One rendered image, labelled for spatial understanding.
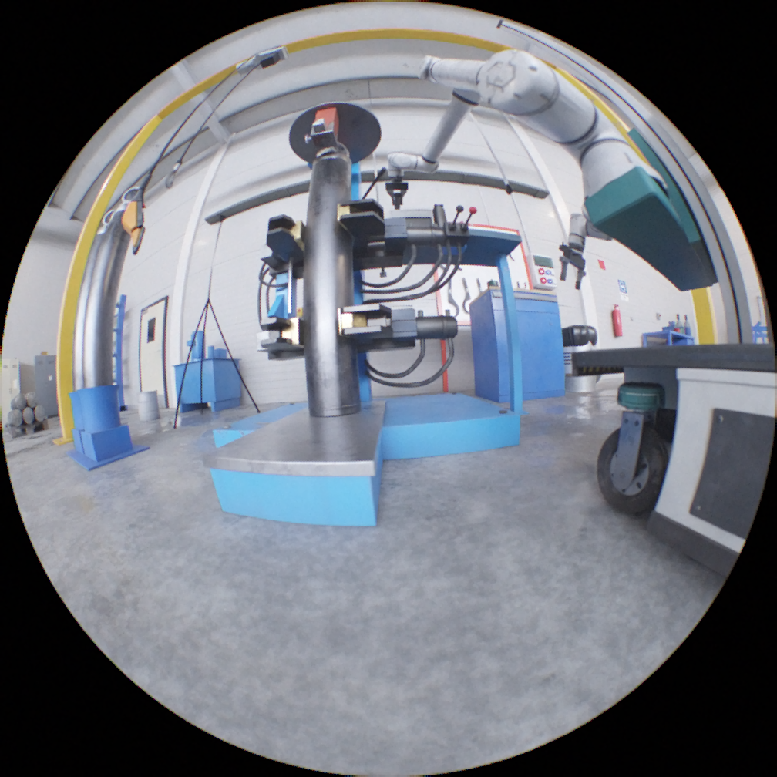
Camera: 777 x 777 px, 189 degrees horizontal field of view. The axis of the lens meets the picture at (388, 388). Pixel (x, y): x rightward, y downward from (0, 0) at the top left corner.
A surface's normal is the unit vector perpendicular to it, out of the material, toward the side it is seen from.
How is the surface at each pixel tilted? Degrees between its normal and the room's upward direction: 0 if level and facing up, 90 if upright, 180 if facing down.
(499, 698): 0
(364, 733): 0
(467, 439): 90
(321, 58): 173
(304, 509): 90
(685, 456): 90
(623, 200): 90
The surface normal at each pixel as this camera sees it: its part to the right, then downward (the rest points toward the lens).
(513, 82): -0.94, 0.26
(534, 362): -0.01, 0.07
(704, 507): -0.99, 0.07
